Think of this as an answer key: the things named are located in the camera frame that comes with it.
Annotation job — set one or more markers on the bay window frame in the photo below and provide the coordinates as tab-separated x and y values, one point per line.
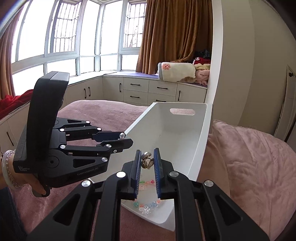
81	36

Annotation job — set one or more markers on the silver pearl earring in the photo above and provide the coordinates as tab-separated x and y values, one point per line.
122	135

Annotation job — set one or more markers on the gold pearl earring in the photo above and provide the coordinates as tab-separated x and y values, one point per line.
147	161

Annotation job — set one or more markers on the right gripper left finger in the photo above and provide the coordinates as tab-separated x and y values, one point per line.
92	210

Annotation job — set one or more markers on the brown curtain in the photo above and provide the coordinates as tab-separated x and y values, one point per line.
174	31

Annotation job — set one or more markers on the red cloth on seat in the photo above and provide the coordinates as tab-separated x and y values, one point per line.
11	103

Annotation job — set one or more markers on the pink folded blanket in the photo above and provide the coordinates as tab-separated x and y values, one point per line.
201	75

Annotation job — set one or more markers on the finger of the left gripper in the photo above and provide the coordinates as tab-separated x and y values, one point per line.
96	157
73	130

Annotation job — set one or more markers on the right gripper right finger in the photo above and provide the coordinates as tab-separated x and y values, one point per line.
203	211

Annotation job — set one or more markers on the person's left hand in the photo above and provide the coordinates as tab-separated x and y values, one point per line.
16	181

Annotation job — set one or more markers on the white window seat cabinet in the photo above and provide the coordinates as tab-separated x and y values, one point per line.
134	89

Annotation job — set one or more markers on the cream flower folded blanket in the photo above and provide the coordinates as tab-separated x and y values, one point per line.
175	72

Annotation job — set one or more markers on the white plastic storage bin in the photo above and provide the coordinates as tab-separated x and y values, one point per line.
180	131

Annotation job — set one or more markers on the white door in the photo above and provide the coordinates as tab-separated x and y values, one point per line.
287	115

